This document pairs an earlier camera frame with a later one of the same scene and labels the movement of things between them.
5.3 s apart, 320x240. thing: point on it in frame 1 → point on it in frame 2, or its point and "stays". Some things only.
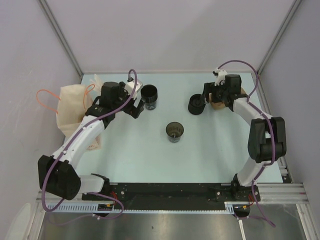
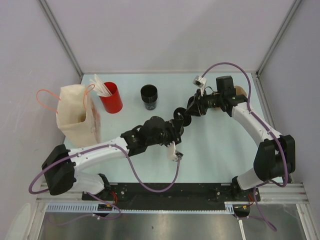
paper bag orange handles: (74, 103) stays
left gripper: (132, 110) → (174, 126)
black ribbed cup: (149, 94) stays
